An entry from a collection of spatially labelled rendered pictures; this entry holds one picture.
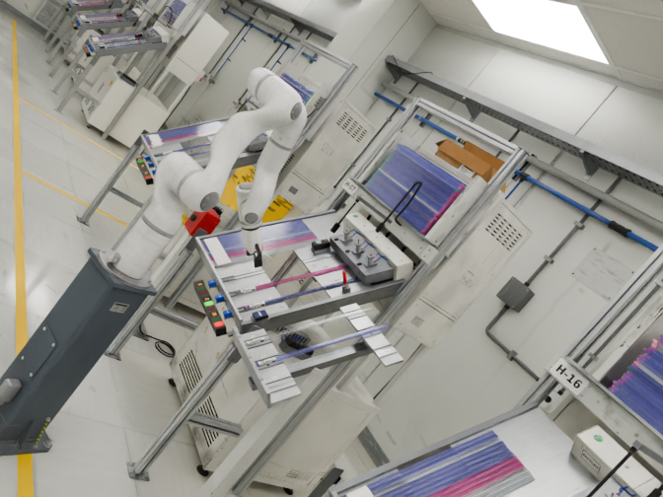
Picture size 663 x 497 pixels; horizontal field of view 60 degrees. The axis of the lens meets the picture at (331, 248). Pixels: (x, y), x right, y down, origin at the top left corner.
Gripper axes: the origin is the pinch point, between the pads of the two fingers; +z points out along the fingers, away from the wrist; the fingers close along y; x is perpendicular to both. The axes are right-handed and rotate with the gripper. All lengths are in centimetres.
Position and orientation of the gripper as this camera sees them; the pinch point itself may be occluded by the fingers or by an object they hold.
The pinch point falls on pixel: (254, 258)
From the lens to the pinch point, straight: 226.2
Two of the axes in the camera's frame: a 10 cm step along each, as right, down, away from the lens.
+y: 4.3, 4.8, -7.6
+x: 9.0, -2.4, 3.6
